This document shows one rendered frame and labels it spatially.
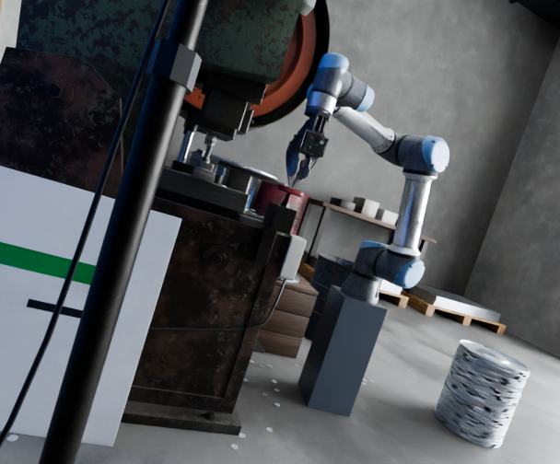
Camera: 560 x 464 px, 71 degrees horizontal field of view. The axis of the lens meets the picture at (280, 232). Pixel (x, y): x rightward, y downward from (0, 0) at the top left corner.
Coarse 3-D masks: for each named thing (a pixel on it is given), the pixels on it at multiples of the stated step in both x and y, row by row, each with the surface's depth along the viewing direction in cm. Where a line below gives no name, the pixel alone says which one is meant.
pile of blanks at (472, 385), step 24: (456, 360) 177; (480, 360) 166; (456, 384) 173; (480, 384) 165; (504, 384) 163; (456, 408) 170; (480, 408) 164; (504, 408) 163; (456, 432) 168; (480, 432) 164; (504, 432) 166
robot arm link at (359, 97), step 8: (352, 80) 105; (352, 88) 106; (360, 88) 107; (368, 88) 110; (344, 96) 107; (352, 96) 107; (360, 96) 108; (368, 96) 110; (336, 104) 114; (344, 104) 111; (352, 104) 110; (360, 104) 110; (368, 104) 111
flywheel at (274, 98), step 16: (304, 16) 167; (304, 32) 168; (288, 48) 171; (304, 48) 169; (288, 64) 172; (304, 64) 171; (288, 80) 170; (192, 96) 160; (272, 96) 169; (288, 96) 171; (256, 112) 168
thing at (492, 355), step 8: (464, 344) 180; (472, 344) 186; (480, 344) 190; (472, 352) 169; (480, 352) 175; (488, 352) 178; (496, 352) 187; (488, 360) 164; (496, 360) 170; (504, 360) 172; (512, 360) 180; (512, 368) 164; (520, 368) 169
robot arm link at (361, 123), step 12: (312, 84) 122; (336, 108) 121; (348, 108) 123; (348, 120) 126; (360, 120) 127; (372, 120) 131; (360, 132) 131; (372, 132) 132; (384, 132) 135; (372, 144) 137; (384, 144) 137; (396, 144) 138; (384, 156) 141
